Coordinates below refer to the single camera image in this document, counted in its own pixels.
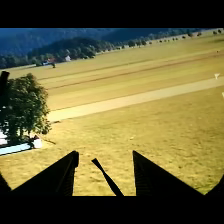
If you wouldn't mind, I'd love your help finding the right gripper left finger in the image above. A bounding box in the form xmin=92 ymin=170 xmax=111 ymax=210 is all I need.
xmin=10 ymin=150 xmax=80 ymax=197

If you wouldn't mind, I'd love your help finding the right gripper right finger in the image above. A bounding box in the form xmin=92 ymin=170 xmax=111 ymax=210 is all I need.
xmin=132 ymin=150 xmax=205 ymax=197

